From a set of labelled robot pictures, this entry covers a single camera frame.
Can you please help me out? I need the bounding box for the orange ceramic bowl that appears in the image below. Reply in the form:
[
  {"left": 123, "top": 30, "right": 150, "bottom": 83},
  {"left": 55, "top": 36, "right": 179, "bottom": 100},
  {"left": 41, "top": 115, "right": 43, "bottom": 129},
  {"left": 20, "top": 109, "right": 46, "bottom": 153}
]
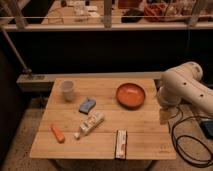
[{"left": 116, "top": 83, "right": 145, "bottom": 109}]

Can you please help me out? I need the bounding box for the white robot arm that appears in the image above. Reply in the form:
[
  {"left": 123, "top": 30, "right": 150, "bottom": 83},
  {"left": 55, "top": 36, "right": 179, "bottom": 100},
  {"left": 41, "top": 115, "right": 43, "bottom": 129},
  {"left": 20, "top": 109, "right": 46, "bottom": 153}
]
[{"left": 157, "top": 61, "right": 213, "bottom": 124}]

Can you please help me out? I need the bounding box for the blue grey sponge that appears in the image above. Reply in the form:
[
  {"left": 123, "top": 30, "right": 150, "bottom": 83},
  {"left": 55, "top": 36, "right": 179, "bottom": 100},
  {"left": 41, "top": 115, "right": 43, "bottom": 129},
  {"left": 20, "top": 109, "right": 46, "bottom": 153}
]
[{"left": 79, "top": 98, "right": 96, "bottom": 114}]

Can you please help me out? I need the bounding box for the white tube with label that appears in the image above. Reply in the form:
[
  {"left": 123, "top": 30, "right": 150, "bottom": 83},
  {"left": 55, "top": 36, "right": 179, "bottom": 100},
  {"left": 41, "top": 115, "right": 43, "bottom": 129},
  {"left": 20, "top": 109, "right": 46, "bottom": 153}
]
[{"left": 74, "top": 112, "right": 105, "bottom": 140}]

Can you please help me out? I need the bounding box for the translucent plastic cup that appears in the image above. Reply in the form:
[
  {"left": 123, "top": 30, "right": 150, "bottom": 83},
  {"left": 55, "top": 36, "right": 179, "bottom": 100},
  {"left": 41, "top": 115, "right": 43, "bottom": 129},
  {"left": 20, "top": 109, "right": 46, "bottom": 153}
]
[{"left": 60, "top": 80, "right": 74, "bottom": 102}]

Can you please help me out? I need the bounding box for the orange carrot toy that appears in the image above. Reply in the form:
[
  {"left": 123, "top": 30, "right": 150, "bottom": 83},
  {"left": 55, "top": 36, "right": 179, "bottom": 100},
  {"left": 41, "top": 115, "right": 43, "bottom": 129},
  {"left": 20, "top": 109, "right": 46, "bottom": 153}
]
[{"left": 51, "top": 124, "right": 65, "bottom": 143}]

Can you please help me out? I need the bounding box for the black bag in background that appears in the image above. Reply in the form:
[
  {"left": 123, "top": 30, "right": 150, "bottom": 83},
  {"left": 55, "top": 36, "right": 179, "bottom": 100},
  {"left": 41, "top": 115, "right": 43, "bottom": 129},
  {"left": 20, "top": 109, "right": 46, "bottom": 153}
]
[{"left": 121, "top": 9, "right": 144, "bottom": 23}]

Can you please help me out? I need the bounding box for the red basket in background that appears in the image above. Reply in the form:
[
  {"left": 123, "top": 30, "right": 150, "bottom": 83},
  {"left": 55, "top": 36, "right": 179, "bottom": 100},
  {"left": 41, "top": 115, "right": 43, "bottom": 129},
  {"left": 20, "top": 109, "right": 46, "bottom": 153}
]
[{"left": 144, "top": 3, "right": 177, "bottom": 22}]

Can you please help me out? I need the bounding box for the black power adapter box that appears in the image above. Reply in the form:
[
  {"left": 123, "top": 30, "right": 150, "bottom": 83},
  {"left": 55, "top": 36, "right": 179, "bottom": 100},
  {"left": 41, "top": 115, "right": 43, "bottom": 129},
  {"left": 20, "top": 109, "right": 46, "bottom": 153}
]
[{"left": 200, "top": 120, "right": 213, "bottom": 140}]

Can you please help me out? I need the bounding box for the metal railing frame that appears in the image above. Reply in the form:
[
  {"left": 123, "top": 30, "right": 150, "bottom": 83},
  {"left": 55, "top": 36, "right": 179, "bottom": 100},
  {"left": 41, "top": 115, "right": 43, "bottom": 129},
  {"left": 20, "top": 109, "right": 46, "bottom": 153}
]
[{"left": 0, "top": 0, "right": 213, "bottom": 82}]

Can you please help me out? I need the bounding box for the black floor cable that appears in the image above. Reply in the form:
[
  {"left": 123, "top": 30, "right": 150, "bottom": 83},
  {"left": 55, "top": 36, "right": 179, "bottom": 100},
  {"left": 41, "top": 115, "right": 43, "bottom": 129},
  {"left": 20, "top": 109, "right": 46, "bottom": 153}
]
[{"left": 167, "top": 105, "right": 213, "bottom": 169}]

